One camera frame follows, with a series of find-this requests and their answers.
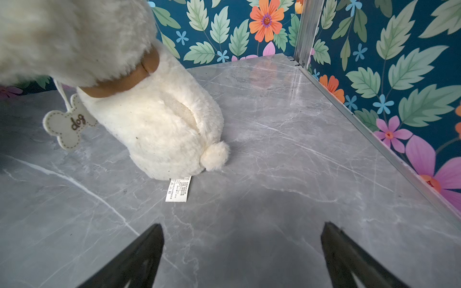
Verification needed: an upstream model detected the white plush dog toy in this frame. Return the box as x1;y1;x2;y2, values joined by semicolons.
1;1;229;181

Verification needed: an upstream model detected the aluminium frame corner post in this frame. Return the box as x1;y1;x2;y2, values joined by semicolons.
294;0;324;70

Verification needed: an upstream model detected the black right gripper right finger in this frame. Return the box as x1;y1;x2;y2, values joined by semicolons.
321;222;408;288

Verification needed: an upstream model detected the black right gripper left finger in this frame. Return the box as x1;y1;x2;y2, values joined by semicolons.
79;223;164;288

